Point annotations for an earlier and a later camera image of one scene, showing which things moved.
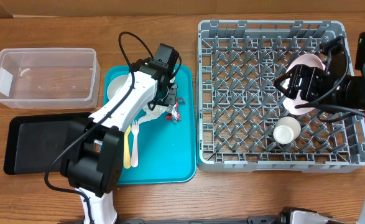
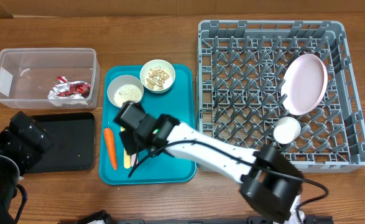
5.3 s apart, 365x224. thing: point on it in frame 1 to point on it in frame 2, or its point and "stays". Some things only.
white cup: x=286 y=130 stays
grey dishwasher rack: x=242 y=124 stays
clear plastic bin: x=58 y=78 stays
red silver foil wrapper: x=175 y=115 to x=65 y=88
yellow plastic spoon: x=127 y=154 stays
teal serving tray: x=166 y=149 stays
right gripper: x=311 y=75 to x=130 y=145
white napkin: x=152 y=114 to x=74 y=99
